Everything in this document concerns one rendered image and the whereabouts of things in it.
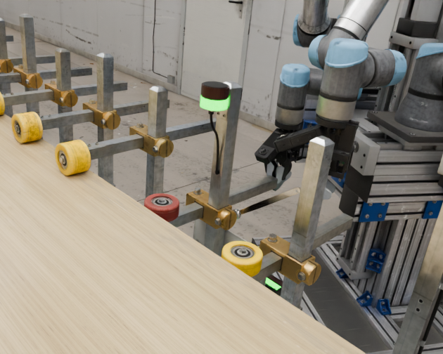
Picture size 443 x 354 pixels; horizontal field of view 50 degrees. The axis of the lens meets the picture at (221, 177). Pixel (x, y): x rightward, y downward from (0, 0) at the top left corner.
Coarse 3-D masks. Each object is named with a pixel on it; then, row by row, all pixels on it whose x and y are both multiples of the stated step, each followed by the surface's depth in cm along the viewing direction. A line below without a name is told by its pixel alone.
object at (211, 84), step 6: (204, 84) 98; (210, 84) 99; (216, 84) 99; (222, 84) 100; (228, 108) 102; (210, 114) 101; (216, 114) 105; (222, 114) 104; (210, 120) 102; (216, 132) 104; (216, 138) 105; (216, 162) 108; (216, 168) 109
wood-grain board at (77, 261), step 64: (0, 128) 138; (0, 192) 104; (64, 192) 107; (0, 256) 83; (64, 256) 85; (128, 256) 87; (192, 256) 89; (0, 320) 69; (64, 320) 71; (128, 320) 72; (192, 320) 73; (256, 320) 75
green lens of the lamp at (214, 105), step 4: (200, 96) 100; (200, 100) 100; (204, 100) 98; (208, 100) 98; (212, 100) 98; (216, 100) 98; (220, 100) 98; (224, 100) 99; (228, 100) 100; (200, 104) 100; (204, 104) 99; (208, 104) 98; (212, 104) 98; (216, 104) 98; (220, 104) 98; (224, 104) 99; (204, 108) 99; (208, 108) 98; (212, 108) 98; (216, 108) 98; (220, 108) 99; (224, 108) 99
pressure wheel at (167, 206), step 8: (144, 200) 106; (152, 200) 107; (160, 200) 106; (168, 200) 107; (176, 200) 107; (152, 208) 103; (160, 208) 103; (168, 208) 104; (176, 208) 105; (160, 216) 103; (168, 216) 104; (176, 216) 106
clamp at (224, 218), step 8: (192, 192) 119; (192, 200) 118; (200, 200) 116; (208, 208) 114; (224, 208) 114; (208, 216) 115; (216, 216) 113; (224, 216) 112; (232, 216) 113; (208, 224) 116; (216, 224) 113; (224, 224) 112; (232, 224) 115
